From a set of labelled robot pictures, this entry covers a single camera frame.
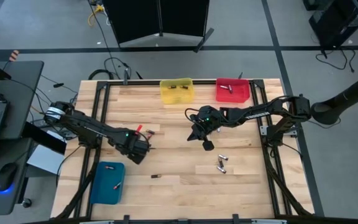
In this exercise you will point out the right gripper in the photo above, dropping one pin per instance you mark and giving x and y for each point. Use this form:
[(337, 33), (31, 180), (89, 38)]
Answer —
[(207, 119)]

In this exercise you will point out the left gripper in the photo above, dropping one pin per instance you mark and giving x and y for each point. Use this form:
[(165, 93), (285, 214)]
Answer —
[(135, 146)]

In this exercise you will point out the black copper Duracell battery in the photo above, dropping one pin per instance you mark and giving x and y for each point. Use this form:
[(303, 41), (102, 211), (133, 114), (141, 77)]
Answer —
[(156, 176), (184, 87), (220, 163), (171, 87), (149, 132)]

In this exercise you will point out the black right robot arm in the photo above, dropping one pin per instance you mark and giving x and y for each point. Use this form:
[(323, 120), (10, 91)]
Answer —
[(253, 115)]

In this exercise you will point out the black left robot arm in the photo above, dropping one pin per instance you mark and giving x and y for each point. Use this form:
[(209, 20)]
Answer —
[(85, 124)]

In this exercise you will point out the yellow plastic bin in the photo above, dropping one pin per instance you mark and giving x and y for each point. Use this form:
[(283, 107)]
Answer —
[(176, 98)]

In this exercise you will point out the blue plastic bin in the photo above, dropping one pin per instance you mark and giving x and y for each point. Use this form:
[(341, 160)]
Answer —
[(104, 193)]

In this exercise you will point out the red plastic bin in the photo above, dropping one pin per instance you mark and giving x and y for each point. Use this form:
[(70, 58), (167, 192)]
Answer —
[(241, 96)]

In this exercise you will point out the black table clamp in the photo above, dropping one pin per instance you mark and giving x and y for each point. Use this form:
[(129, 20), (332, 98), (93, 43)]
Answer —
[(126, 218), (235, 218)]

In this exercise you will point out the white flat box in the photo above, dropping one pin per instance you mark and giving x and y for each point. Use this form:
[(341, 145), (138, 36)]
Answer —
[(45, 160)]

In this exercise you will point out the black flat board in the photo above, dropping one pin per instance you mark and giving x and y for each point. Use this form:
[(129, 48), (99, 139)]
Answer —
[(42, 137)]

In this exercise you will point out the black desk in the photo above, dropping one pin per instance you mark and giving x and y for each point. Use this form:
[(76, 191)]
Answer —
[(26, 93)]

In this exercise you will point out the black desk caster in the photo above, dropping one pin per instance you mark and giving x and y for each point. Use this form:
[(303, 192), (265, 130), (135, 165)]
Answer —
[(26, 203)]

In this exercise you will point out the black folding screen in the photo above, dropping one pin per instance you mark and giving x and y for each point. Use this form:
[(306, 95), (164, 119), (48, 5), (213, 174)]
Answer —
[(135, 18)]

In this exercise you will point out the black stand pole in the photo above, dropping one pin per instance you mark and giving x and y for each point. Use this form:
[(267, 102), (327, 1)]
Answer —
[(325, 112)]

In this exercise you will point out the black computer mouse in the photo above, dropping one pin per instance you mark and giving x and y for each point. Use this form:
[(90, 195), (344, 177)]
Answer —
[(6, 174)]

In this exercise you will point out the orange striped object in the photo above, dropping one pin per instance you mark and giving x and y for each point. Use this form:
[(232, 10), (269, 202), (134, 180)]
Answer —
[(13, 56)]

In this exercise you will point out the black equipment cabinet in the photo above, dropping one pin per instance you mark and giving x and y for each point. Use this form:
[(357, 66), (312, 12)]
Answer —
[(337, 21)]

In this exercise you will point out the black table frame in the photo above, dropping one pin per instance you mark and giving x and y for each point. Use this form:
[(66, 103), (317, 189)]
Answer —
[(135, 82)]

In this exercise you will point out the grey metal base plate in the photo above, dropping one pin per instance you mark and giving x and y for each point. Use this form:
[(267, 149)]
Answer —
[(261, 130)]

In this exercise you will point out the black diagonal frame strut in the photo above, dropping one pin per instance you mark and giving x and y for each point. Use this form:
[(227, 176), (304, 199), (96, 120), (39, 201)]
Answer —
[(286, 191), (79, 188)]

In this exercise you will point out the grey clamp post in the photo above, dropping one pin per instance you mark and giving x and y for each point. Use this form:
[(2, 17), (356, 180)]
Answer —
[(125, 76)]

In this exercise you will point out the black clamp post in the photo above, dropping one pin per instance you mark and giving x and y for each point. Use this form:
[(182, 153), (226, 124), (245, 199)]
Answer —
[(240, 75)]

